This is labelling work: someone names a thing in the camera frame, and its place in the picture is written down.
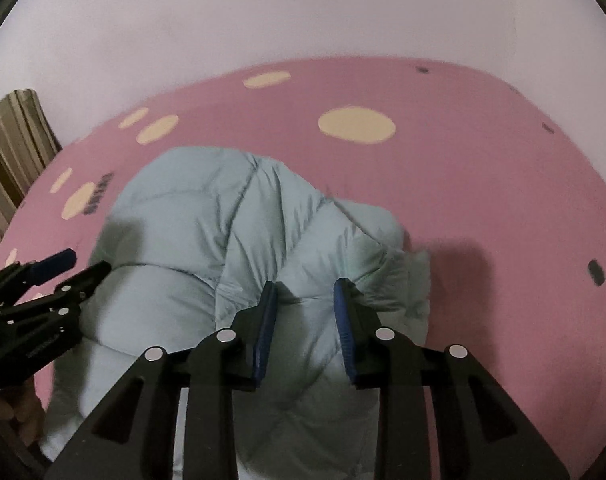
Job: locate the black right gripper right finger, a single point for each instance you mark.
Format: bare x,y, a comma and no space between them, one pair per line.
439,411

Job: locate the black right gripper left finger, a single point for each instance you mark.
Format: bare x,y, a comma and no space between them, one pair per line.
131,433

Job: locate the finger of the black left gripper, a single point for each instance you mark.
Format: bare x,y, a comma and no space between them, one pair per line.
58,299
19,278

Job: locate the light green puffer jacket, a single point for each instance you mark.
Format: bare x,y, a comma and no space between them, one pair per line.
191,241

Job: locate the person's left hand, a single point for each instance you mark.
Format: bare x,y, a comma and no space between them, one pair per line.
27,411

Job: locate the striped green brown pillow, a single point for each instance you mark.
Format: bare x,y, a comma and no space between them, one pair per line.
27,146

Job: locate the pink spotted bed blanket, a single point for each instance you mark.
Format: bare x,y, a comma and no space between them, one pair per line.
513,214

